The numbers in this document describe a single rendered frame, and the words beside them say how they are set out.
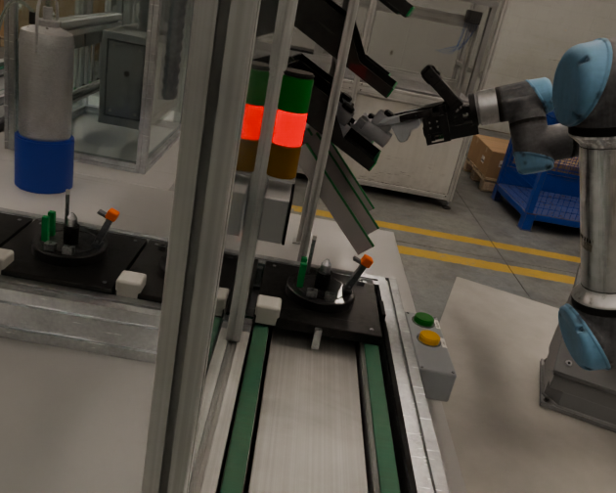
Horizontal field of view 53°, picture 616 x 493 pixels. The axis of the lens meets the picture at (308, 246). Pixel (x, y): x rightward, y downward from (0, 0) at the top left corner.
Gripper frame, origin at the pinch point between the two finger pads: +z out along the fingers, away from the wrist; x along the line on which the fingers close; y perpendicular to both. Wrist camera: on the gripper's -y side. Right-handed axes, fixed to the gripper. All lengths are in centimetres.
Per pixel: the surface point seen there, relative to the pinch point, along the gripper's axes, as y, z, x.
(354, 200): 18.0, 11.7, 5.0
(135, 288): 15, 43, -48
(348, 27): -20.2, 1.5, -11.8
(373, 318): 33.8, 5.0, -31.7
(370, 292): 32.6, 6.9, -21.1
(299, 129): -6, 5, -52
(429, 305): 126, 23, 189
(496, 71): 47, -52, 856
